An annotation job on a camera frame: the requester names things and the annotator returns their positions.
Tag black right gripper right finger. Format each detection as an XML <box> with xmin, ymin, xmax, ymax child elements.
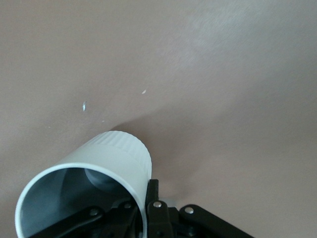
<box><xmin>145</xmin><ymin>178</ymin><xmax>257</xmax><ymax>238</ymax></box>

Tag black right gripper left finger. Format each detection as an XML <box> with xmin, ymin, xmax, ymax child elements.
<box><xmin>23</xmin><ymin>197</ymin><xmax>140</xmax><ymax>238</ymax></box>

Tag white mug with grey inside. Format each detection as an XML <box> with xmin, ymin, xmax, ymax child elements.
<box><xmin>14</xmin><ymin>129</ymin><xmax>153</xmax><ymax>238</ymax></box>

